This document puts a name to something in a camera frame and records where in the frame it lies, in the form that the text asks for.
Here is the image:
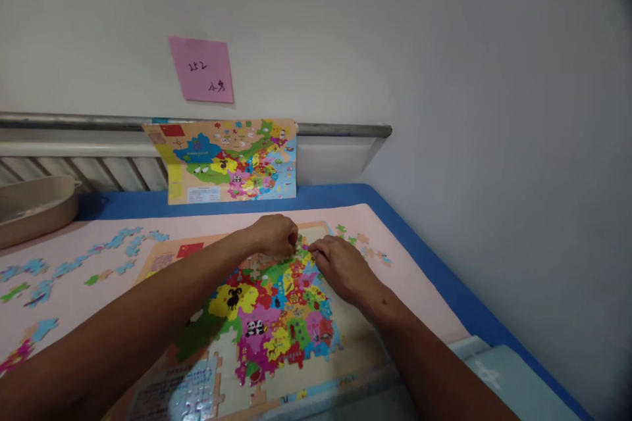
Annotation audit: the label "person's right hand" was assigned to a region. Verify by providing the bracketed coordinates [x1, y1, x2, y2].
[309, 235, 378, 307]

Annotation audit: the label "person's left hand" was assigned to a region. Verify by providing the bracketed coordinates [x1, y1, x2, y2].
[248, 214, 300, 259]

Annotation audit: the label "person's left fingers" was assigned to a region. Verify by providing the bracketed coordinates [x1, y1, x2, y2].
[276, 223, 301, 258]

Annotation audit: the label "person's right fingers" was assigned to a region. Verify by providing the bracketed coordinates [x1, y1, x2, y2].
[309, 238, 332, 270]

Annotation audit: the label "group of pale puzzle pieces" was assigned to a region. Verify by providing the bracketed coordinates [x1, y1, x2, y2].
[333, 224, 394, 268]

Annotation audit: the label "colourful map jigsaw puzzle board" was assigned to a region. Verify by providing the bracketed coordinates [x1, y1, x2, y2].
[106, 221, 396, 421]

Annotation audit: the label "colourful map reference sheet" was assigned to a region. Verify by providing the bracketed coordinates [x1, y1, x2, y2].
[142, 118, 300, 206]

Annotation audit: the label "blue mattress sheet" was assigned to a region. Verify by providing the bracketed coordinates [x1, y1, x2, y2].
[74, 183, 596, 421]

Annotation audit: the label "pink mat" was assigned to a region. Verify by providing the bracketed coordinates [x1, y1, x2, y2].
[0, 203, 470, 421]

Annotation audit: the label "pink sticky note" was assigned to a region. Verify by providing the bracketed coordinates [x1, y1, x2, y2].
[167, 36, 235, 105]

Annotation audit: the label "white metal bed headboard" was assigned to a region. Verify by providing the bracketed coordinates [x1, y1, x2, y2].
[0, 111, 394, 193]

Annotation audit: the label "light blue folded cloth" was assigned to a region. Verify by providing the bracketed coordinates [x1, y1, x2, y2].
[446, 335, 583, 421]

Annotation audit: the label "pile of loose puzzle pieces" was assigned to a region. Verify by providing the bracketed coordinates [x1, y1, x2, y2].
[0, 226, 171, 376]

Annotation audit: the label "beige plastic tray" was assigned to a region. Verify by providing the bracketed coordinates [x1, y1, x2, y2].
[0, 175, 83, 250]

